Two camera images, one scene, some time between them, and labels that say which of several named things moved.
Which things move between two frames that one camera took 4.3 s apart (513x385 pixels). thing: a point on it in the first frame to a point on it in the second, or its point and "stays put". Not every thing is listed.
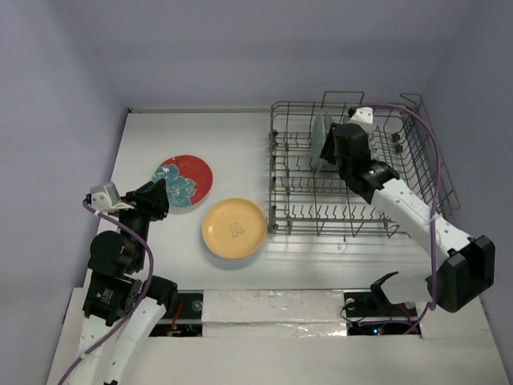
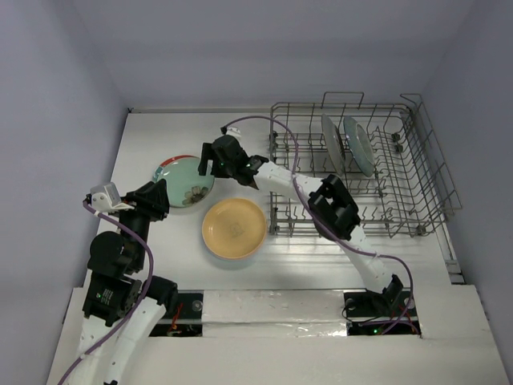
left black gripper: x=151 y=198 stays put
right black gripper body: x=337 y=141 to x=205 y=159
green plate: x=317 y=139 to x=186 y=186
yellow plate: x=234 y=228 stays put
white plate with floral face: x=188 y=179 stays put
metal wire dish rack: x=308 y=196 stays put
